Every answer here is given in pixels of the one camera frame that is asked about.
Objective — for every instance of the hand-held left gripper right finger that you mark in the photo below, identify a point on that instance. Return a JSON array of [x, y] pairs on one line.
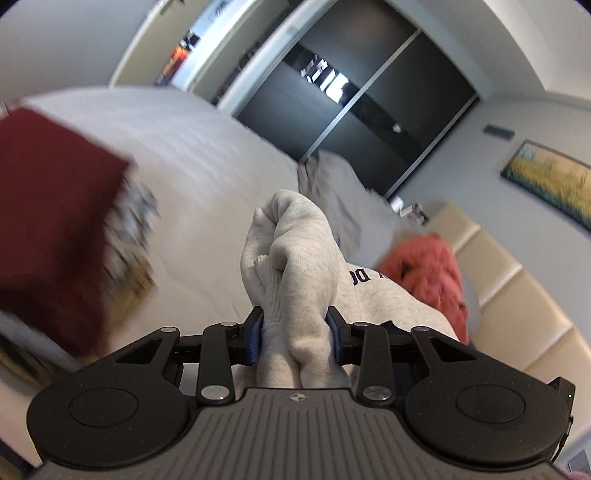
[[333, 338]]

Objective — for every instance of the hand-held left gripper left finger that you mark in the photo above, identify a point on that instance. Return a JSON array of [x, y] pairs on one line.
[[253, 340]]

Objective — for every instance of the cream sweatshirt with navy collar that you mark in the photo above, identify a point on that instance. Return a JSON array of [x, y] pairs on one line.
[[295, 258]]

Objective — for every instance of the orange-red crumpled garment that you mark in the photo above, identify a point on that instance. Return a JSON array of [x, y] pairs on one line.
[[429, 272]]

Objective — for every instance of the beige padded headboard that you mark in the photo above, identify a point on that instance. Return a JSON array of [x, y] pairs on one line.
[[508, 300]]

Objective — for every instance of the tan striped folded garment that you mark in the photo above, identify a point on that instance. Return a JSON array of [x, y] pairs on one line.
[[136, 281]]

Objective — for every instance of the grey pillow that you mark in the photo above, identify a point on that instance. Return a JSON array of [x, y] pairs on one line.
[[341, 194]]

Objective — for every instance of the grey striped folded garment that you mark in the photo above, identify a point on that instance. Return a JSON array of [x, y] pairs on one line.
[[134, 221]]

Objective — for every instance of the bed with light grey sheet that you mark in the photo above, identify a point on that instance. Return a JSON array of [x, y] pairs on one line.
[[194, 161]]

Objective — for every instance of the maroon folded garment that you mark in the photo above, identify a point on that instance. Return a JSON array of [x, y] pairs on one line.
[[51, 207]]

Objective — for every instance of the dark sliding-door wardrobe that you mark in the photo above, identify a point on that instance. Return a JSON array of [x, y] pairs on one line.
[[369, 83]]

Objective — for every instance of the yellow and teal wall painting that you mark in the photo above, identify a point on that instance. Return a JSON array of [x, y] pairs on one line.
[[549, 180]]

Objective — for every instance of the grey wall switch plate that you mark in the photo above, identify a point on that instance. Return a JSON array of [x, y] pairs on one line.
[[498, 131]]

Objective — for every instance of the white door frame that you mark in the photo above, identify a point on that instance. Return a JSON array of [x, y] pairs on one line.
[[152, 55]]

